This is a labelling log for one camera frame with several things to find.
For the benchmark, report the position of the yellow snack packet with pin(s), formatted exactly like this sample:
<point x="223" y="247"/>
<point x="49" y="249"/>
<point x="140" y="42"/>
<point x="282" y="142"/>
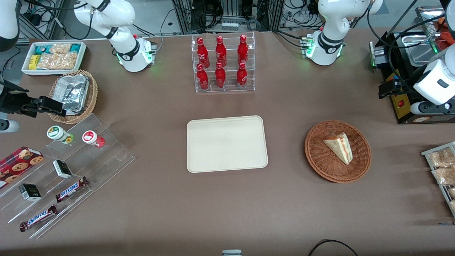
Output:
<point x="33" y="62"/>

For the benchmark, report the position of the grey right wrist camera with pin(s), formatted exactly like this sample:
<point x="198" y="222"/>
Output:
<point x="9" y="126"/>

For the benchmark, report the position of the aluminium equipment frame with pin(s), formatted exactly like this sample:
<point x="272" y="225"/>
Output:
<point x="231" y="9"/>

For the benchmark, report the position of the aluminium foil container stack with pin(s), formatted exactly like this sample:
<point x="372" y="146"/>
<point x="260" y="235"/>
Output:
<point x="73" y="94"/>

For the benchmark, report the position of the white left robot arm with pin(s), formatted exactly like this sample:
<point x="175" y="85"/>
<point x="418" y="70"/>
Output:
<point x="327" y="49"/>

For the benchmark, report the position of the red strawberry lid cup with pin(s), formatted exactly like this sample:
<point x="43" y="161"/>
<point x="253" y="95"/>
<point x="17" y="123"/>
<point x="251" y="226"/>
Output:
<point x="89" y="137"/>

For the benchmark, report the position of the small black carton box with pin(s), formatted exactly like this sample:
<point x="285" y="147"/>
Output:
<point x="30" y="192"/>
<point x="62" y="169"/>

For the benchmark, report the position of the black heating appliance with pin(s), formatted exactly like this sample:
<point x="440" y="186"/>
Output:
<point x="391" y="53"/>

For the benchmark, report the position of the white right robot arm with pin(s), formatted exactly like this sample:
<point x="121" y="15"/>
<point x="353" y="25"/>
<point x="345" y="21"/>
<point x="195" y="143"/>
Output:
<point x="131" y="57"/>

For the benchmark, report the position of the red cola bottle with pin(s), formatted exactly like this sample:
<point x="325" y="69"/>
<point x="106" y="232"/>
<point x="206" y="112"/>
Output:
<point x="220" y="51"/>
<point x="242" y="49"/>
<point x="241" y="75"/>
<point x="202" y="52"/>
<point x="220" y="76"/>
<point x="202" y="77"/>

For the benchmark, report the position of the white rectangular snack tray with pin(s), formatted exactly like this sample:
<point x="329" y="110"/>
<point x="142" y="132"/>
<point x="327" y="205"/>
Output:
<point x="83" y="49"/>

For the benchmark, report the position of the white power strip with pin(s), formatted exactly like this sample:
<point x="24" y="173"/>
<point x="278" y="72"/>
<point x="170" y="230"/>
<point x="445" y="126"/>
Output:
<point x="230" y="26"/>

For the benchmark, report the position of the red chocolate cookie box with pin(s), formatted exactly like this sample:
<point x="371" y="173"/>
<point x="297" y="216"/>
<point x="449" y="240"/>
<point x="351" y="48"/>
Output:
<point x="17" y="163"/>

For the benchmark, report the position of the brown round wicker basket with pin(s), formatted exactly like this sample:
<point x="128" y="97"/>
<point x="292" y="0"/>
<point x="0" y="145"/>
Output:
<point x="320" y="160"/>

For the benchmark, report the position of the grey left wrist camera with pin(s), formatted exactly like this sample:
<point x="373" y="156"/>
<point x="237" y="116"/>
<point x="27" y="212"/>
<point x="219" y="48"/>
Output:
<point x="426" y="107"/>

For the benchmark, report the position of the beige plastic serving tray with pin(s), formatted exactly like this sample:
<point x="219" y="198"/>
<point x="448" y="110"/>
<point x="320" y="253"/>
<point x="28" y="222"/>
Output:
<point x="227" y="144"/>

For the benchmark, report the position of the clear peanut snack bag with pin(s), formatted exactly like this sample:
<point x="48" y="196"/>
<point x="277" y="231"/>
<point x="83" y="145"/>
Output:
<point x="60" y="48"/>
<point x="58" y="61"/>

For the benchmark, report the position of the green sunflower lid cup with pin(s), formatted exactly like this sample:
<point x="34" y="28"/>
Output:
<point x="56" y="132"/>

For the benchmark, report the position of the teal snack packet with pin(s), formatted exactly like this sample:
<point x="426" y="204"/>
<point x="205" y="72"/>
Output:
<point x="42" y="49"/>
<point x="75" y="48"/>

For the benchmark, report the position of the metal framed food tray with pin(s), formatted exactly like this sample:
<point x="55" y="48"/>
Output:
<point x="426" y="17"/>

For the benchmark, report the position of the small grey device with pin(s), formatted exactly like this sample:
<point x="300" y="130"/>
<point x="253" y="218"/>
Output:
<point x="231" y="253"/>

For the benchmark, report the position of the light tan wicker basket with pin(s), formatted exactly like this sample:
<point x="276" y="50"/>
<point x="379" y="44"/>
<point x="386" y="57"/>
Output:
<point x="93" y="96"/>

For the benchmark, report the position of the clear acrylic stepped display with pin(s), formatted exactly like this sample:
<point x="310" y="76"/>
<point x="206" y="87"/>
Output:
<point x="113" y="156"/>

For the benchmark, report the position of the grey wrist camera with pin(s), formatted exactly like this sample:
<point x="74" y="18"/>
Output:
<point x="426" y="107"/>
<point x="9" y="126"/>

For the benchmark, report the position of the orange food item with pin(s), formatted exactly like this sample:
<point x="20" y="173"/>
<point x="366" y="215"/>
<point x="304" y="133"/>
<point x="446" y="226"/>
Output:
<point x="448" y="39"/>

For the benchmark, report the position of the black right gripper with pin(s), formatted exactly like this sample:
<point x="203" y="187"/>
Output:
<point x="10" y="100"/>

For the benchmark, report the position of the triangular sandwich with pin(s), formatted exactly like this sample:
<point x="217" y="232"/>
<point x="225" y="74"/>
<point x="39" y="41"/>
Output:
<point x="339" y="145"/>

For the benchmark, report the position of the stainless steel pan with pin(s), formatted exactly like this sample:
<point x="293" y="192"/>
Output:
<point x="416" y="49"/>

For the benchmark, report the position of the Snickers chocolate bar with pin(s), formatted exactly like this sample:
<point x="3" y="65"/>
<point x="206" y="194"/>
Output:
<point x="71" y="189"/>
<point x="38" y="218"/>

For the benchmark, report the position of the clear bagged bread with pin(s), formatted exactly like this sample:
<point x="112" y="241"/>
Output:
<point x="442" y="158"/>
<point x="445" y="176"/>
<point x="452" y="192"/>
<point x="453" y="206"/>

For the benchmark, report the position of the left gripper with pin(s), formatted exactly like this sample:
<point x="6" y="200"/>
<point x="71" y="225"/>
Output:
<point x="401" y="86"/>

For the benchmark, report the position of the clear acrylic bottle rack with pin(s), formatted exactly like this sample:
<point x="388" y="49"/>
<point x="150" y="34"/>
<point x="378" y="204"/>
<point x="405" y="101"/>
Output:
<point x="212" y="89"/>

